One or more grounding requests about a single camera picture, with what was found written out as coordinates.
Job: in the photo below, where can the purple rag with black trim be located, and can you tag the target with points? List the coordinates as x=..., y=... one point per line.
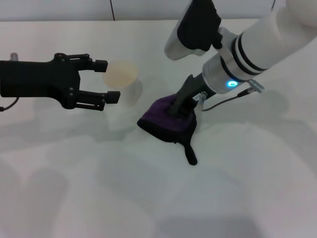
x=158, y=119

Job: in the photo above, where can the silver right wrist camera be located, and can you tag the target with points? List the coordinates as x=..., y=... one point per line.
x=195, y=24

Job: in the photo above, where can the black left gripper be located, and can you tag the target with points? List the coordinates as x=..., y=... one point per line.
x=37, y=79

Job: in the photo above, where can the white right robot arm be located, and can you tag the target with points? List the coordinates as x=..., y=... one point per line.
x=272, y=37

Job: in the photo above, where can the white paper cup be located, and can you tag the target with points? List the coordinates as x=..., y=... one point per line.
x=123, y=74

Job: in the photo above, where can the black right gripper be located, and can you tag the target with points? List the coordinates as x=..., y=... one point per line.
x=201, y=85

